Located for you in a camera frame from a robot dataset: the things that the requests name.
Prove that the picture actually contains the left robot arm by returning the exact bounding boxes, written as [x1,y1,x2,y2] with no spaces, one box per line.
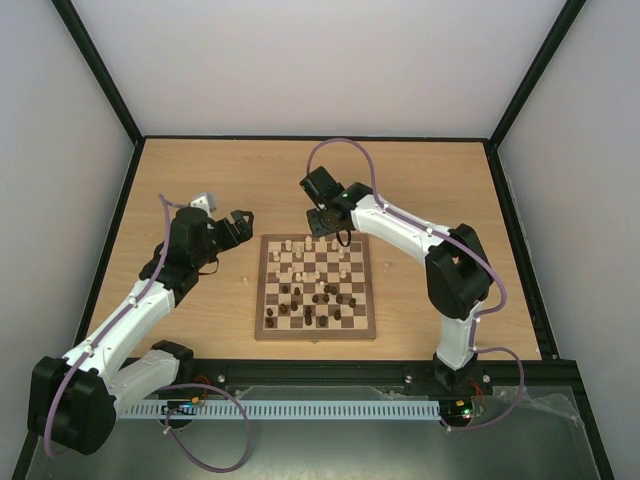
[27,204,254,455]

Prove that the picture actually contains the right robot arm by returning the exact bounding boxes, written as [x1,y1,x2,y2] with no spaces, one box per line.
[300,167,504,392]

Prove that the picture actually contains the wooden chess board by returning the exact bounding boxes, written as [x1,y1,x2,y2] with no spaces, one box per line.
[255,234,377,342]

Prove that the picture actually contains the black king piece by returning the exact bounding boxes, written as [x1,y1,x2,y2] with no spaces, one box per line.
[304,306,314,326]

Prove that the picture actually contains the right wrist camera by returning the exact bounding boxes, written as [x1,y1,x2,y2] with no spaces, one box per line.
[300,166,344,208]

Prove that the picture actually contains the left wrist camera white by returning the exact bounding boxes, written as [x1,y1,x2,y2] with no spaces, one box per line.
[189,192,217,213]

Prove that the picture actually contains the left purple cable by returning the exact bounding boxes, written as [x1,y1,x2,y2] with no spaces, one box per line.
[43,193,252,471]

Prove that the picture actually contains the light blue cable duct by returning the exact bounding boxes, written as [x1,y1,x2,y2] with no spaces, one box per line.
[122,400,441,421]

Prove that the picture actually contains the black aluminium frame rail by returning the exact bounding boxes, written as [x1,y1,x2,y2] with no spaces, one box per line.
[47,357,581,396]

